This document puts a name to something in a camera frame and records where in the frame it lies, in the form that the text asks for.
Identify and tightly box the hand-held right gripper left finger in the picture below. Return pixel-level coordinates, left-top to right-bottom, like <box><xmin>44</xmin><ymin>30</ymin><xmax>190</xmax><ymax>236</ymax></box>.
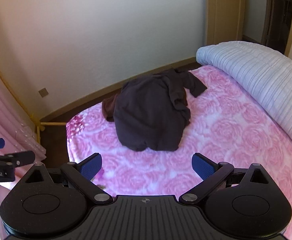
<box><xmin>23</xmin><ymin>152</ymin><xmax>113</xmax><ymax>204</ymax></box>

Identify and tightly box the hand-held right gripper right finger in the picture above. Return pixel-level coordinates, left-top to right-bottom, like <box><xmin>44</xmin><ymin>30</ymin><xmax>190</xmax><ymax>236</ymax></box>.
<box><xmin>180</xmin><ymin>153</ymin><xmax>270</xmax><ymax>203</ymax></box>

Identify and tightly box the brown shirt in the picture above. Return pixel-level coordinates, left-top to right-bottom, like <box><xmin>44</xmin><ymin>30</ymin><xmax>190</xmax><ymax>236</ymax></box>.
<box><xmin>102</xmin><ymin>94</ymin><xmax>123</xmax><ymax>122</ymax></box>

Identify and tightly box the dark grey shirt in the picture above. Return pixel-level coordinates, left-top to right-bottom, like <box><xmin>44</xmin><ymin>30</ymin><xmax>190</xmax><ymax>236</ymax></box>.
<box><xmin>113</xmin><ymin>69</ymin><xmax>208</xmax><ymax>152</ymax></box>

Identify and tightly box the yellow clothes rack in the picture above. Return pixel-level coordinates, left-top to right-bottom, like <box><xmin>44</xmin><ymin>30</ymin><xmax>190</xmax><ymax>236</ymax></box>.
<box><xmin>0</xmin><ymin>32</ymin><xmax>67</xmax><ymax>146</ymax></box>

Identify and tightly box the pink rose-pattern blanket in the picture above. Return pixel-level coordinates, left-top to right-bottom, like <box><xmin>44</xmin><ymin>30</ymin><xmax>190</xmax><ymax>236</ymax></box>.
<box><xmin>0</xmin><ymin>65</ymin><xmax>292</xmax><ymax>240</ymax></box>

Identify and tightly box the brown skirting board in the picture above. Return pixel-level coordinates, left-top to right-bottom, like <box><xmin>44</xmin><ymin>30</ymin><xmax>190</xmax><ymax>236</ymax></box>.
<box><xmin>39</xmin><ymin>57</ymin><xmax>199</xmax><ymax>123</ymax></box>

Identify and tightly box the white ribbed quilt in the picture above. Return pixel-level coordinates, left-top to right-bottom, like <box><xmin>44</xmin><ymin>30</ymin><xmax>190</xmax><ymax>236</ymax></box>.
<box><xmin>196</xmin><ymin>41</ymin><xmax>292</xmax><ymax>143</ymax></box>

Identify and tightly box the light wooden door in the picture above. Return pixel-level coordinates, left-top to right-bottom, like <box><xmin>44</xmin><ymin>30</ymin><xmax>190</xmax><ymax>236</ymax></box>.
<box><xmin>204</xmin><ymin>0</ymin><xmax>244</xmax><ymax>46</ymax></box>

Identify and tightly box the dark wooden door frame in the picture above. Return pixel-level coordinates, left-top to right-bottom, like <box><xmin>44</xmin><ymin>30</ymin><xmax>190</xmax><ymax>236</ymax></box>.
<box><xmin>260</xmin><ymin>0</ymin><xmax>292</xmax><ymax>56</ymax></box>

